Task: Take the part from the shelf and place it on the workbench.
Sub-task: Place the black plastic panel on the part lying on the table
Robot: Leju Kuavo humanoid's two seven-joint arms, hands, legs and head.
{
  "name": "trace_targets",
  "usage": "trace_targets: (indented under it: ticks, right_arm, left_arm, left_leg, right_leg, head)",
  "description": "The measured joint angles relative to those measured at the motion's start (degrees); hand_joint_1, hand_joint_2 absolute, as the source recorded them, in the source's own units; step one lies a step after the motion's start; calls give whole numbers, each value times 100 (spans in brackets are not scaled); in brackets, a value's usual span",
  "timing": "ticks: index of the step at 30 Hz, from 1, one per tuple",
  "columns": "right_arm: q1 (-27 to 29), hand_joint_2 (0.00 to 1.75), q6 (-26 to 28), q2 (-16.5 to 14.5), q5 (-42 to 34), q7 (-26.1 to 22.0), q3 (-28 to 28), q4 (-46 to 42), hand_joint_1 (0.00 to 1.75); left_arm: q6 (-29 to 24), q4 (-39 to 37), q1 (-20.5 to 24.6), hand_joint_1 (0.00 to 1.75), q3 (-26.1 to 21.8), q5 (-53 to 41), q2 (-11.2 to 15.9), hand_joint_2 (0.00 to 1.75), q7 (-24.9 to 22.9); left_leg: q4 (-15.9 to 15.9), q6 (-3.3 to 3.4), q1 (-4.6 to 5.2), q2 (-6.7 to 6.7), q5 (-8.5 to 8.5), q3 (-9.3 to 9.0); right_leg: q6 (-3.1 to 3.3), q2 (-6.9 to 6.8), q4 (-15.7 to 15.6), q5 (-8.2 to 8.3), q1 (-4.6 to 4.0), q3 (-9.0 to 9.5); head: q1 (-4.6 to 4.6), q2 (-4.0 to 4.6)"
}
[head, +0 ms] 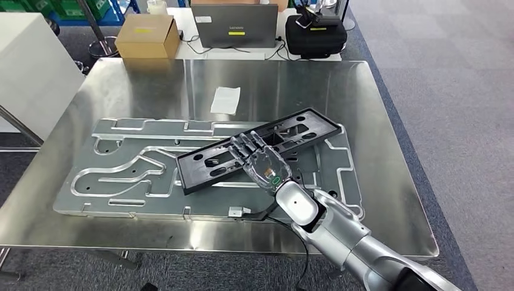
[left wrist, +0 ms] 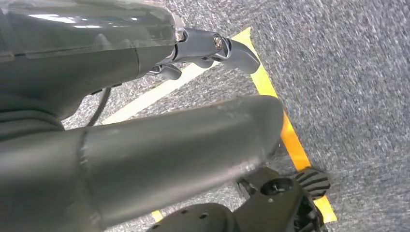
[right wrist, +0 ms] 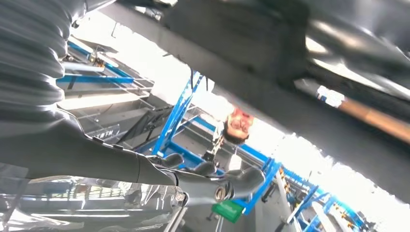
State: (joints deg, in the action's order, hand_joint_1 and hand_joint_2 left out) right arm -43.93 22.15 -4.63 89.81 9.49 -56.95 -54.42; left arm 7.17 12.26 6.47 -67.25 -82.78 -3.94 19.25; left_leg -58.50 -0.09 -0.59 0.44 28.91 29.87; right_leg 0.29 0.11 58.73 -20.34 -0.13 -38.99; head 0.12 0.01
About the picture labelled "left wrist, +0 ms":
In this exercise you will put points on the white floor tape line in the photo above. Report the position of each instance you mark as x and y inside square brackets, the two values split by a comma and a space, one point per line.
[144, 101]

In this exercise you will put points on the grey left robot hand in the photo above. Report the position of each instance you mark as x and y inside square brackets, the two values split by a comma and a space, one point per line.
[160, 153]

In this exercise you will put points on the yellow floor tape outline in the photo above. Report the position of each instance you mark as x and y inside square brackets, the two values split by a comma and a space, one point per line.
[294, 144]

